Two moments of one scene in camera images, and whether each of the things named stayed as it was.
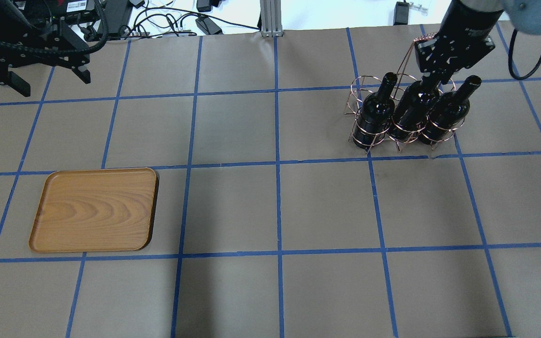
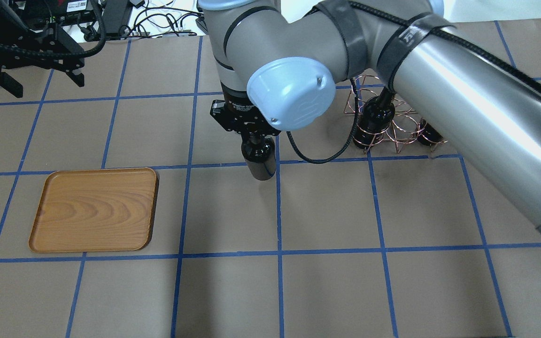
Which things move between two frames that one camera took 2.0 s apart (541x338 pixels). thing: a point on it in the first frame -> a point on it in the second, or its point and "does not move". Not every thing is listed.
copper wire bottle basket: [404, 109] does not move
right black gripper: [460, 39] -> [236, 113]
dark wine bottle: [375, 116] does not move
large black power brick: [208, 26] does not move
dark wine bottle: [415, 104] -> [259, 152]
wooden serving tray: [91, 210] does not move
